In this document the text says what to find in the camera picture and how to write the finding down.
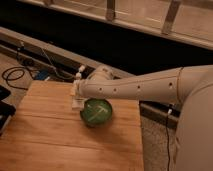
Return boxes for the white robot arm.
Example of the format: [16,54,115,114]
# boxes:
[71,65,213,171]

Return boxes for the green ceramic bowl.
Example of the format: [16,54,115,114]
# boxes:
[80,98,113,127]

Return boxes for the blue object on floor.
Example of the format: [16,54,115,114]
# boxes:
[34,70,50,81]

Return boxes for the black device at left edge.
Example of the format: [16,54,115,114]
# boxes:
[0,85,16,136]

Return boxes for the thin white cable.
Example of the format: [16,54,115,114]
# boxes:
[39,46,76,81]

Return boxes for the black coiled cable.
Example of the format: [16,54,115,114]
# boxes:
[1,66,38,90]

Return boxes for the metal railing frame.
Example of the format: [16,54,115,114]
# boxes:
[19,0,213,50]

